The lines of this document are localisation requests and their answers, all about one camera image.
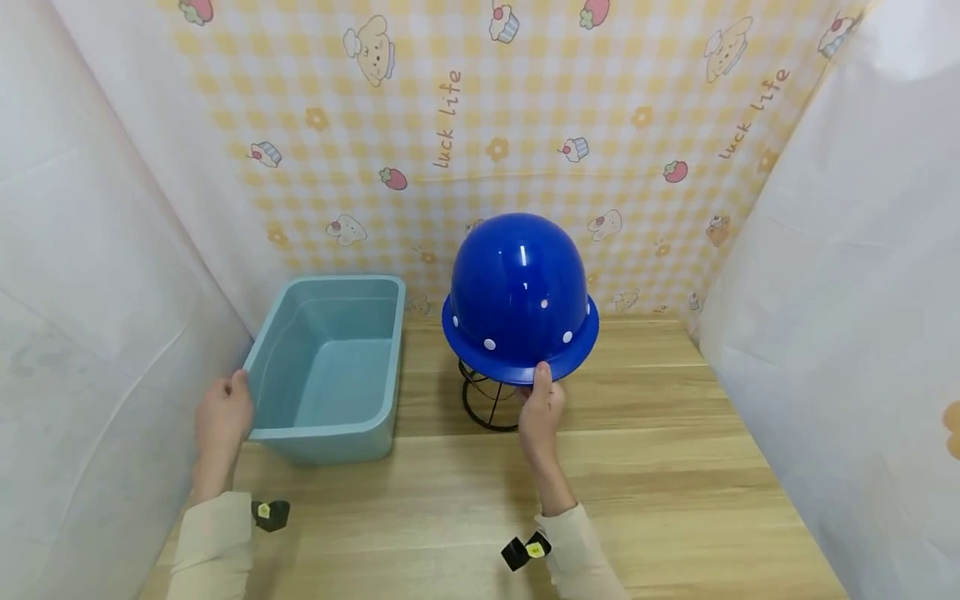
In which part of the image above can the person's right hand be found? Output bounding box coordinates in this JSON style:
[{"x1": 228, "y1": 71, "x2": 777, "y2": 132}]
[{"x1": 517, "y1": 362, "x2": 568, "y2": 501}]

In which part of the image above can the black wrist band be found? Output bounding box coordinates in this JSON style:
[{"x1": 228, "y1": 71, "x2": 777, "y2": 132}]
[
  {"x1": 251, "y1": 499, "x2": 292, "y2": 533},
  {"x1": 501, "y1": 530, "x2": 553, "y2": 573}
]

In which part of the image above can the person's left hand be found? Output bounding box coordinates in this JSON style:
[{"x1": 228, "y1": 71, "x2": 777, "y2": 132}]
[{"x1": 194, "y1": 369, "x2": 255, "y2": 493}]

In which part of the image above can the light blue plastic tub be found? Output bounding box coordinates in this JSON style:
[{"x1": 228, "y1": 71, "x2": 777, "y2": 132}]
[{"x1": 241, "y1": 275, "x2": 407, "y2": 466}]

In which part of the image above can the blue hard hat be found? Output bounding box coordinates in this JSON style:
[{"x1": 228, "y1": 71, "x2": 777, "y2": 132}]
[{"x1": 441, "y1": 212, "x2": 600, "y2": 387}]

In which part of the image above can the black wire stand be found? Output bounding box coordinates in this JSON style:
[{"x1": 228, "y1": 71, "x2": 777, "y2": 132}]
[{"x1": 457, "y1": 358, "x2": 530, "y2": 433}]

